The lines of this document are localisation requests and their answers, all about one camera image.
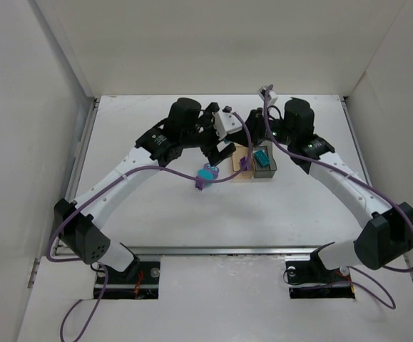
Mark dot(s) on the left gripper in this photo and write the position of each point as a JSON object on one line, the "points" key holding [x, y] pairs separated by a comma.
{"points": [[212, 144]]}

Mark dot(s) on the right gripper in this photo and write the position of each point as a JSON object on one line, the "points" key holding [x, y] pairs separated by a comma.
{"points": [[255, 129]]}

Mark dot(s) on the purple flower lego tile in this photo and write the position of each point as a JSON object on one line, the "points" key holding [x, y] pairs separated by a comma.
{"points": [[213, 170]]}

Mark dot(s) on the teal round lego piece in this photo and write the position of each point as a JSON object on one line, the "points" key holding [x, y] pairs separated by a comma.
{"points": [[206, 175]]}

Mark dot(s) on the teal lego brick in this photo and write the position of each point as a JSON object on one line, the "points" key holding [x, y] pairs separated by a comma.
{"points": [[261, 158]]}

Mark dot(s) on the purple small lego brick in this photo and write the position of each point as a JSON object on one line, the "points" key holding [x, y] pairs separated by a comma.
{"points": [[201, 183]]}

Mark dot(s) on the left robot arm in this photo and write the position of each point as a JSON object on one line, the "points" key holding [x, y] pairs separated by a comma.
{"points": [[188, 125]]}

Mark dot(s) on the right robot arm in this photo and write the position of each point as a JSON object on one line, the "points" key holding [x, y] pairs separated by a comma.
{"points": [[386, 227]]}

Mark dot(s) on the orange transparent container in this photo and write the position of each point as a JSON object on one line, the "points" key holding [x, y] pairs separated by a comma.
{"points": [[240, 153]]}

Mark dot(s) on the grey transparent container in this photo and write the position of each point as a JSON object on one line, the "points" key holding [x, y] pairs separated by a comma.
{"points": [[265, 172]]}

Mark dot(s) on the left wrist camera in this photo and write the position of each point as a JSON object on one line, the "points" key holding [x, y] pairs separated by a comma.
{"points": [[226, 122]]}

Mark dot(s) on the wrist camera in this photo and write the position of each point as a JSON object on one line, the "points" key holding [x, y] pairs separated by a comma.
{"points": [[268, 95], [226, 122]]}

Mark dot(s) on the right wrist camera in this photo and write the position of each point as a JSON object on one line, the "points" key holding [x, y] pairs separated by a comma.
{"points": [[268, 95]]}

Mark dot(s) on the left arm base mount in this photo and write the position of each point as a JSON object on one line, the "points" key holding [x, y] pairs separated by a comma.
{"points": [[143, 286]]}

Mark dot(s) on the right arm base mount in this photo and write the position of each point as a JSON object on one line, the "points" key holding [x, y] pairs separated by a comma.
{"points": [[308, 280]]}

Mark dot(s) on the aluminium rail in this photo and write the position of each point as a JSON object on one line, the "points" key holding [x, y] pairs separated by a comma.
{"points": [[221, 251]]}

